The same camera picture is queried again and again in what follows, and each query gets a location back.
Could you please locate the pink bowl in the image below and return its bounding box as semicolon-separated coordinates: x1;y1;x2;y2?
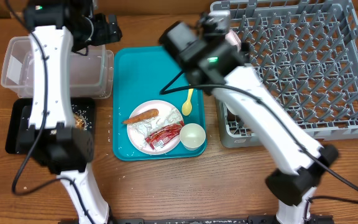
225;30;241;52

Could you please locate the white bowl with food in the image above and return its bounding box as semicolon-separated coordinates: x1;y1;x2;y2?
224;102;242;116

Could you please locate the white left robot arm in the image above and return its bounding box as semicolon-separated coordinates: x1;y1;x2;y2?
19;1;122;223

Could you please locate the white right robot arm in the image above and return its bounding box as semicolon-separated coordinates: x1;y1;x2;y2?
159;11;339;223

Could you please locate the black waste tray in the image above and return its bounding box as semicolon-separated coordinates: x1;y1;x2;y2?
5;98;96;154

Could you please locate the grey dishwasher rack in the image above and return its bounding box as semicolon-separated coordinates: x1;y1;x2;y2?
210;0;358;141

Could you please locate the clear plastic bin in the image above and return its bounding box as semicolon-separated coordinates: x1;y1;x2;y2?
1;36;114;99

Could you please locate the teal serving tray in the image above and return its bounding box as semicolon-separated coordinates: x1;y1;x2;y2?
112;47;207;161

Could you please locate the yellow plastic spoon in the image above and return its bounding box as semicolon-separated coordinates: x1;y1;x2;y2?
181;88;194;116

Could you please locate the brown food scrap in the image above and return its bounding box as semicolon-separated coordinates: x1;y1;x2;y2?
73;113;87;130

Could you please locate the orange carrot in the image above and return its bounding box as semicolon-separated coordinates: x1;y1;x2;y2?
122;109;159;124

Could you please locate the crumpled white napkin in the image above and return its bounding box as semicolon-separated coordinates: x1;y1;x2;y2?
129;108;183;149

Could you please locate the white cup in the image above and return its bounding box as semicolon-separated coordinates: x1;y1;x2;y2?
180;123;206;151

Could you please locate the pink plate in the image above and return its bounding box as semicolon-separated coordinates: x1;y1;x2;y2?
127;100;184;156

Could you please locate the red snack wrapper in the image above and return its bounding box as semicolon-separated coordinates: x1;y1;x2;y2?
145;121;185;150

